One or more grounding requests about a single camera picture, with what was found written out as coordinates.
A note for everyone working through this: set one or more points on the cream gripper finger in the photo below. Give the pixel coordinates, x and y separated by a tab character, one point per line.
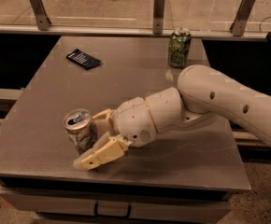
108	148
104	122

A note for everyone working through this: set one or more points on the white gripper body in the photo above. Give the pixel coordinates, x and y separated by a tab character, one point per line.
132	121

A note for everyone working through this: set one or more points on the silver redbull can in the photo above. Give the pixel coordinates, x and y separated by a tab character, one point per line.
81	128

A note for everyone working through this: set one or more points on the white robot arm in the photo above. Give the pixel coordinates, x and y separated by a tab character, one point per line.
201	95

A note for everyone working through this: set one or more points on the green soda can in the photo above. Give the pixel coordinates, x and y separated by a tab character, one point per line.
179	47

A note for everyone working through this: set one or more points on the dark blue snack packet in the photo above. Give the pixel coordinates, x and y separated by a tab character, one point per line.
83	59

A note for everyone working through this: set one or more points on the black drawer handle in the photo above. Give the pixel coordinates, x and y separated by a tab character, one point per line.
111	209

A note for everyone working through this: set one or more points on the white drawer with handle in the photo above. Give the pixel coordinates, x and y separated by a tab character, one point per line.
77	207

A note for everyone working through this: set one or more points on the left metal rail bracket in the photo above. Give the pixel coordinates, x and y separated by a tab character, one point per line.
42	20

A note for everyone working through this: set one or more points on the metal rail bracket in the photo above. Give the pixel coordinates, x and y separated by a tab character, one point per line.
241	19
42	20
158	17

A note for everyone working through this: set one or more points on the middle metal rail bracket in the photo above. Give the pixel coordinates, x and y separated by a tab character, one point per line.
158	17

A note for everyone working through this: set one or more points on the right metal rail bracket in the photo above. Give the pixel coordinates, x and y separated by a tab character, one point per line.
241	19

